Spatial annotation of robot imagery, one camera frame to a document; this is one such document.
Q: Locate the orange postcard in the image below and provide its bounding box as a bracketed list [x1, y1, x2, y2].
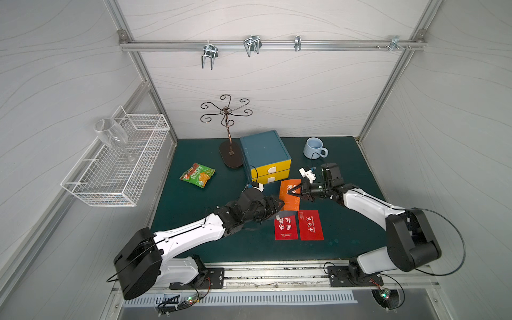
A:
[279, 179, 301, 211]

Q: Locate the red postcard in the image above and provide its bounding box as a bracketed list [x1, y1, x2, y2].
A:
[297, 210, 324, 241]
[274, 217, 299, 241]

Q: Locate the yellow top drawer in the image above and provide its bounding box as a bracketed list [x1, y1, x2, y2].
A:
[247, 159, 291, 182]

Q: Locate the yellow drawer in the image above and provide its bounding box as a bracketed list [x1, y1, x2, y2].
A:
[257, 169, 290, 185]
[247, 159, 291, 182]

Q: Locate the teal drawer cabinet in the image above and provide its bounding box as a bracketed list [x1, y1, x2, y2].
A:
[240, 130, 291, 167]

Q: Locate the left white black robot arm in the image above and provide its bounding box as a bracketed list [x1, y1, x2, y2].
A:
[110, 188, 285, 300]

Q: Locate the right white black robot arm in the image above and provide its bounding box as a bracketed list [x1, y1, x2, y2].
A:
[287, 163, 442, 275]

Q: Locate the light blue mug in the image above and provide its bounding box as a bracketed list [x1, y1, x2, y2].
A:
[303, 137, 329, 160]

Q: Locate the bronze mug tree stand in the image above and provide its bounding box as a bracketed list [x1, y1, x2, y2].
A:
[200, 94, 253, 169]

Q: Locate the green snack packet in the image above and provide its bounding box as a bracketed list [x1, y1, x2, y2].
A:
[180, 163, 215, 189]

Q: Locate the white vent strip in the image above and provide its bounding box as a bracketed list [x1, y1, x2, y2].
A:
[123, 290, 357, 309]

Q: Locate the left controller wiring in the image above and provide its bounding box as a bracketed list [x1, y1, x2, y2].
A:
[155, 275, 212, 317]

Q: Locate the small metal clip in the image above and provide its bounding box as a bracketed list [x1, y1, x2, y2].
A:
[294, 35, 302, 52]

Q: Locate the metal double hook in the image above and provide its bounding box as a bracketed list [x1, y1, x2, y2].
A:
[201, 43, 219, 70]

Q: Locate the clear wine glass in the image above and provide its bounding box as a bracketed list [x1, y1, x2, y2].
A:
[93, 118, 135, 162]

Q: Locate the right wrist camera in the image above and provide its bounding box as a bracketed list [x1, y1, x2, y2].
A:
[299, 167, 316, 184]

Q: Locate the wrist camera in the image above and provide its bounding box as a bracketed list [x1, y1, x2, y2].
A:
[299, 167, 316, 184]
[247, 181, 264, 192]

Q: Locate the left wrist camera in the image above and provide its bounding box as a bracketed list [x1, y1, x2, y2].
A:
[247, 181, 264, 192]

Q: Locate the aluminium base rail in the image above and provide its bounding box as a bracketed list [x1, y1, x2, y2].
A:
[111, 261, 440, 295]

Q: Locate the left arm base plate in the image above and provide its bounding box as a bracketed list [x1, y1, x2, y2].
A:
[169, 267, 225, 290]

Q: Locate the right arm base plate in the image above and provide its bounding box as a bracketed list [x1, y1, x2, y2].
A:
[324, 265, 383, 287]

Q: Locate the right black cable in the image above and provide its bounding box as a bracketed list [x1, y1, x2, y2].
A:
[415, 207, 467, 277]

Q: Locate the aluminium top rail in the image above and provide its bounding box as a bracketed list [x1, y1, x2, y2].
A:
[120, 38, 427, 52]

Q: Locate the white wire basket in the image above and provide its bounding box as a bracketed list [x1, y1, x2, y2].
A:
[61, 106, 169, 207]

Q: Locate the metal wire hook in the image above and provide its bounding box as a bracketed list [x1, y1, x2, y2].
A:
[243, 35, 262, 57]

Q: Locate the metal bracket with bolts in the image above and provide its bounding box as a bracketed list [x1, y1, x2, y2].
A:
[376, 36, 412, 52]

